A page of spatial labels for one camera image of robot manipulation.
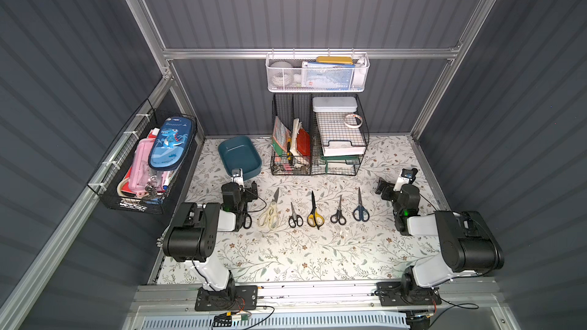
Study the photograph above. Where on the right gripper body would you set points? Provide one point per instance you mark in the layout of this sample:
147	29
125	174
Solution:
387	189

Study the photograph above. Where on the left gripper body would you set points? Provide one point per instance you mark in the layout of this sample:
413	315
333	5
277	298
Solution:
248	193

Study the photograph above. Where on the all black scissors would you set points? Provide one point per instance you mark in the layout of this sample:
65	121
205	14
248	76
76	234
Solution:
247	220

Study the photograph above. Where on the cream handled scissors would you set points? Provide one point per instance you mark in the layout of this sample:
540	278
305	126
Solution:
270	218

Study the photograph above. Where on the teal plastic storage box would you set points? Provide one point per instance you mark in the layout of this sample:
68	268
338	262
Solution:
240	153

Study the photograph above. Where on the blue handled scissors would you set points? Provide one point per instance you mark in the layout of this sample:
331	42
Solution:
360	213

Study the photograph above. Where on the small black handled scissors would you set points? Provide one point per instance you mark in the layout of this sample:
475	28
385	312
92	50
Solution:
295	220

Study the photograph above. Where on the yellow handled scissors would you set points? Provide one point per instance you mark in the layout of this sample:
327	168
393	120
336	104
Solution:
314	219

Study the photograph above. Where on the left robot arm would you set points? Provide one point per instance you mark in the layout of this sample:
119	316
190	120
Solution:
191	236

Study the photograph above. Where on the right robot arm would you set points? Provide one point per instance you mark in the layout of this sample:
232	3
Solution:
467	246

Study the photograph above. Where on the white flat box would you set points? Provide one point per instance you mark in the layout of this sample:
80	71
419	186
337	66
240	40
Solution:
347	104

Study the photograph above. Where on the blue dinosaur pencil case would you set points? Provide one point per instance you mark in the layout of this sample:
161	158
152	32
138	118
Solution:
171	144

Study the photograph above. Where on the white tape roll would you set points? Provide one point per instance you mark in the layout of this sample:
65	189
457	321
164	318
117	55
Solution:
353	121

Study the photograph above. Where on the red folder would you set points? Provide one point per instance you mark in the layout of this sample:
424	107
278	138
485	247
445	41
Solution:
303	143

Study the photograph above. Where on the pink pencil case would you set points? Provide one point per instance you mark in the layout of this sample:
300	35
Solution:
140	171

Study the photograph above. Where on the yellow case in basket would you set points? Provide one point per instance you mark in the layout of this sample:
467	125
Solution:
335	60

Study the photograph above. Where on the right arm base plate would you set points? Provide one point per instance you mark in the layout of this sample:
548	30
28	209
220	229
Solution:
394	293

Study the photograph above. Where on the black wire desk organizer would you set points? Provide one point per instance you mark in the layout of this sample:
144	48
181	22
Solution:
335	149

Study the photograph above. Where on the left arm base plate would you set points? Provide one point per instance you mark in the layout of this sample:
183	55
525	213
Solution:
230	299

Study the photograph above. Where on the black wire side basket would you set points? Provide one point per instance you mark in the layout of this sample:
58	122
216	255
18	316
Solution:
111	184

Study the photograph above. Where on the white wire wall basket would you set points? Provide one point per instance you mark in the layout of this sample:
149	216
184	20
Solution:
288	73

